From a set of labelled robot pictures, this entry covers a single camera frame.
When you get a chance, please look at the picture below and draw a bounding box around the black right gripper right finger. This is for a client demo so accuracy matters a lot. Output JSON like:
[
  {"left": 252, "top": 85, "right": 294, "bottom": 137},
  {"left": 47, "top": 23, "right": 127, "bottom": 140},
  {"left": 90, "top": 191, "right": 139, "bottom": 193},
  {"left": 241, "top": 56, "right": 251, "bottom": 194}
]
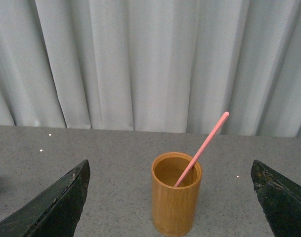
[{"left": 251, "top": 160, "right": 301, "bottom": 237}]

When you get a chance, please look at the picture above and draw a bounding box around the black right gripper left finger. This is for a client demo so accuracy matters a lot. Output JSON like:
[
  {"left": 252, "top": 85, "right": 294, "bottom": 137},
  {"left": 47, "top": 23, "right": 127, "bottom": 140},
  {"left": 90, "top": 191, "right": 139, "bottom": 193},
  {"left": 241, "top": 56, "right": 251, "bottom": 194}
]
[{"left": 0, "top": 159, "right": 90, "bottom": 237}]

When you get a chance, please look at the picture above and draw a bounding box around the bamboo chopstick holder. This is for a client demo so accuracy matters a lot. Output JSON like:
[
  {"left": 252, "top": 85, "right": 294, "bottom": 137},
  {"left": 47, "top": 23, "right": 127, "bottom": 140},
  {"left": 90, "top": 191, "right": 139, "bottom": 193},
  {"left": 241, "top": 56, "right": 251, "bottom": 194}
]
[{"left": 151, "top": 152, "right": 203, "bottom": 237}]

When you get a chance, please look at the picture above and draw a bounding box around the pink chopstick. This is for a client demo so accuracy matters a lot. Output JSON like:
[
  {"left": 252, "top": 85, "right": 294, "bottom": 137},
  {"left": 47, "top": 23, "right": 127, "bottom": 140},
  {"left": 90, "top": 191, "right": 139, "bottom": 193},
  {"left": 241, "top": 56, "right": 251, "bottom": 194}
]
[{"left": 174, "top": 111, "right": 230, "bottom": 188}]

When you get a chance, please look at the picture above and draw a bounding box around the white curtain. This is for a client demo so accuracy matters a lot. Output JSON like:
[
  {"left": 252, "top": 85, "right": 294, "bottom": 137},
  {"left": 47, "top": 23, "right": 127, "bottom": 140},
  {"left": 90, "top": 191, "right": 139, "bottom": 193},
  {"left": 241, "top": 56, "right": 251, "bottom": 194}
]
[{"left": 0, "top": 0, "right": 301, "bottom": 137}]

